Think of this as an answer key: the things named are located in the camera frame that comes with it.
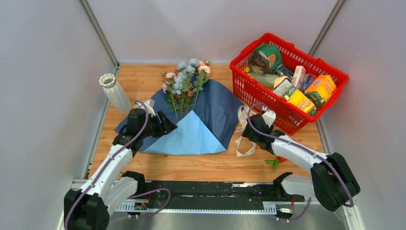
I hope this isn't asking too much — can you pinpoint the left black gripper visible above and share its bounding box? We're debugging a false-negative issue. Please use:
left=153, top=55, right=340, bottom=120
left=139, top=110, right=178, bottom=139

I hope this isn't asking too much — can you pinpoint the cream ribbon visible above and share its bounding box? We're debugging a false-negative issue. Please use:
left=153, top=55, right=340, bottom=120
left=234, top=105, right=258, bottom=158

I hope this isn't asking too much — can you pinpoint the pink rose flower stem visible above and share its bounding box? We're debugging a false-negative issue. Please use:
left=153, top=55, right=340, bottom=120
left=192, top=60, right=212, bottom=110

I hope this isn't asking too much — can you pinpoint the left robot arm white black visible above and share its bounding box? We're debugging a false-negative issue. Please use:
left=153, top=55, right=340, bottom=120
left=64, top=108, right=177, bottom=230

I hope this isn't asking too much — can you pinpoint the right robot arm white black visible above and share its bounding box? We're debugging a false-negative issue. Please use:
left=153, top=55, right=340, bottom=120
left=242, top=111, right=361, bottom=211

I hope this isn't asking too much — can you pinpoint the white ribbed vase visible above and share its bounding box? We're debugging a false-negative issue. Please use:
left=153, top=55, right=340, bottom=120
left=99, top=73, right=132, bottom=114

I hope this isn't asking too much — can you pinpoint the olive green bottle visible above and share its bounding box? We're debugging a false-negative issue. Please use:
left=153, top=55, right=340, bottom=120
left=248, top=72, right=291, bottom=89

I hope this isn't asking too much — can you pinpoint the toy carrot with leaves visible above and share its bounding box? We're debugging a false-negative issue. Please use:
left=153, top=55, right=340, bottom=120
left=264, top=156, right=287, bottom=172

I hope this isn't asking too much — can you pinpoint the yellow green box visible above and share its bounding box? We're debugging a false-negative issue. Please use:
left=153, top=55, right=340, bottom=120
left=281, top=86, right=316, bottom=115

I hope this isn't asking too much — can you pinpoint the red shopping basket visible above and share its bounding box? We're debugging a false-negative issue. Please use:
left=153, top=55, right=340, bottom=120
left=229, top=33, right=349, bottom=135

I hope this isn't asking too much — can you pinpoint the pink white box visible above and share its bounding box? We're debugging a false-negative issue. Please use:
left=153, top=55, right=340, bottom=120
left=291, top=66, right=306, bottom=89

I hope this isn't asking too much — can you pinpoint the dark foil packet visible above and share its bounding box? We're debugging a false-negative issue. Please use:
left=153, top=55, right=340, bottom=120
left=275, top=64, right=294, bottom=79

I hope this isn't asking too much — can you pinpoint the brown crumpled bag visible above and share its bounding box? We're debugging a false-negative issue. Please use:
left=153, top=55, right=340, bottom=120
left=248, top=51, right=275, bottom=74

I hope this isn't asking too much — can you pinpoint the clear plastic bottle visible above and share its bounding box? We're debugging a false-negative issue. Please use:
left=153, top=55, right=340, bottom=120
left=299, top=73, right=317, bottom=92

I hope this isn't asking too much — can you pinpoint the green snack bag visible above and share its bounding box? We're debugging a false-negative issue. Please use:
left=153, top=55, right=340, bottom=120
left=254, top=44, right=282, bottom=71

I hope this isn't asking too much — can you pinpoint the orange box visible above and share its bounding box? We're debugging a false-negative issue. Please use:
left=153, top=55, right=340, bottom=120
left=304, top=75, right=337, bottom=106

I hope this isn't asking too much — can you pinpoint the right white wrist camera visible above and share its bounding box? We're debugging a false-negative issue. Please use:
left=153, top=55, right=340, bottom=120
left=261, top=110, right=276, bottom=127

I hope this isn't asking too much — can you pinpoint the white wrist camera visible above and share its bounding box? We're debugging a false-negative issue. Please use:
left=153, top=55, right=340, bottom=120
left=144, top=99, right=156, bottom=116
left=261, top=110, right=276, bottom=127

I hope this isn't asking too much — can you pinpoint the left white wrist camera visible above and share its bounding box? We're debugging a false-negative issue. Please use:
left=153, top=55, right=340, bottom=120
left=144, top=99, right=156, bottom=116

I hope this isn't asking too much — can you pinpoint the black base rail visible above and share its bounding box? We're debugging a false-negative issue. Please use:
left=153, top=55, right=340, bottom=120
left=68, top=179, right=318, bottom=219

